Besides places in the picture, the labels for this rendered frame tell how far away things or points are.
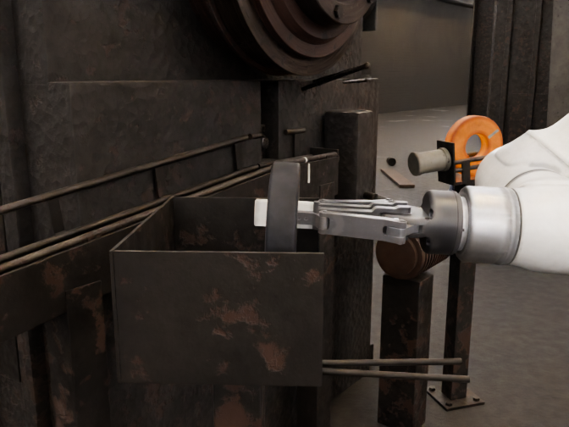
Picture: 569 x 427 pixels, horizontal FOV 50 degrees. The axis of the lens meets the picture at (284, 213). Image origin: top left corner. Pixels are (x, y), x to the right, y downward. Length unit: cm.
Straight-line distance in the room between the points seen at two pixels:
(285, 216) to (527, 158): 35
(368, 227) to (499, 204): 15
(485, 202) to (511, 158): 16
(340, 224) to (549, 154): 31
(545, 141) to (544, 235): 18
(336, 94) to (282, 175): 87
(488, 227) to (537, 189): 8
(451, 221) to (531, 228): 9
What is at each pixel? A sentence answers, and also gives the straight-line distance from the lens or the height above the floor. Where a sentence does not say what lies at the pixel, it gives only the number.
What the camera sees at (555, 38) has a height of 108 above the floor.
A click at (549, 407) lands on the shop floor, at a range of 188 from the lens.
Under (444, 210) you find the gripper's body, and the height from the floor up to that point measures 74.
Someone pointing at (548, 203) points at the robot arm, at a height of 74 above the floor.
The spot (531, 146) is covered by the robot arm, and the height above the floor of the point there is 79.
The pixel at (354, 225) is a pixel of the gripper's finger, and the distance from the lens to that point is 68.
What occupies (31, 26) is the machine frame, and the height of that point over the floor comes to 95.
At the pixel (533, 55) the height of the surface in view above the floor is 103.
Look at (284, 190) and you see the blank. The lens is 66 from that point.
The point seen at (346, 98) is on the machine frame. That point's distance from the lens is 157.
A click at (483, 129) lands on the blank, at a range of 162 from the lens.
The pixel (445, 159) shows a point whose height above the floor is 68.
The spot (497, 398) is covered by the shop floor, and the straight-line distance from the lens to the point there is 187.
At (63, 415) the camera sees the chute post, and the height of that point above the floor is 39.
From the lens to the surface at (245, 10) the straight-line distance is 111.
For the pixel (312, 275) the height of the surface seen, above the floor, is 70.
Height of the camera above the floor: 88
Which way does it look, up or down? 13 degrees down
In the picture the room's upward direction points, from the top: straight up
